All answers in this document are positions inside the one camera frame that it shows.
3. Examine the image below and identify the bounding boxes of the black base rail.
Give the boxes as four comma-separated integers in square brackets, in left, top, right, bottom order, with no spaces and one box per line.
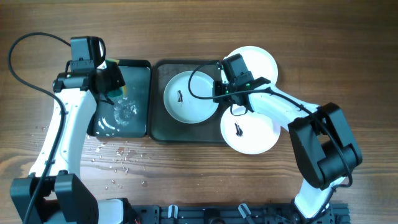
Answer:
[133,203,351,224]

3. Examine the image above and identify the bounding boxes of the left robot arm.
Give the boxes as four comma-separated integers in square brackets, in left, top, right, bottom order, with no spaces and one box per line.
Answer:
[10,61,136,223]

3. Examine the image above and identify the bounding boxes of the white plate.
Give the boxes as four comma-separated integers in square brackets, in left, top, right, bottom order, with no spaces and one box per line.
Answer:
[164,70,219,124]
[222,46,279,102]
[220,105,281,154]

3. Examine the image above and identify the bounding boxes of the dark grey plate tray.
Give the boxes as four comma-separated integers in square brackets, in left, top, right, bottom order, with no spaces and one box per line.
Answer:
[147,59,231,145]

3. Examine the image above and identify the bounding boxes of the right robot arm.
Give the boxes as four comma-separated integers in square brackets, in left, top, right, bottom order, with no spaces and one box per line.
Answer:
[213,54,363,223]

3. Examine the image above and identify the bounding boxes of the black water tray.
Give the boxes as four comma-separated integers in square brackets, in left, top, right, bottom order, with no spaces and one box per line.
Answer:
[87,59,151,138]

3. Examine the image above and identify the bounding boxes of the green yellow sponge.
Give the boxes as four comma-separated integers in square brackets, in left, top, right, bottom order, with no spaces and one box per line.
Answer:
[106,60,127,97]

